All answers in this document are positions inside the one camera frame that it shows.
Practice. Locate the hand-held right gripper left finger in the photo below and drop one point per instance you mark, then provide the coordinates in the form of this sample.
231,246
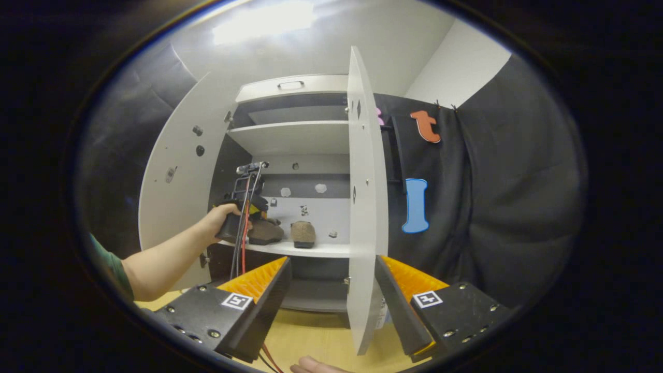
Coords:
261,316

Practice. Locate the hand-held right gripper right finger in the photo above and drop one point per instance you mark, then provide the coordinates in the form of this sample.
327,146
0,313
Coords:
401,316

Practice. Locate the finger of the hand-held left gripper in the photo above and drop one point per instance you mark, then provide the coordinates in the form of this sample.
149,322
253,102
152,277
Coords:
259,203

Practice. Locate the brown shoe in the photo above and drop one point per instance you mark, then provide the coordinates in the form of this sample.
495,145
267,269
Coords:
267,233
303,233

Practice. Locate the grey shoe cabinet door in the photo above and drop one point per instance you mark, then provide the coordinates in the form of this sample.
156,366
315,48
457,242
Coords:
176,207
365,233

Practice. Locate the grey shoe cabinet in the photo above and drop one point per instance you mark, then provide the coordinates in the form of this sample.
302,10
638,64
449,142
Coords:
290,137

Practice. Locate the grey cabinet drawer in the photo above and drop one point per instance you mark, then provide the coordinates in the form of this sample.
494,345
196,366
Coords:
259,90

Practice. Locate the green shirt sleeve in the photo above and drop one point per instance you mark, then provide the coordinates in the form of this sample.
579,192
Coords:
116,269

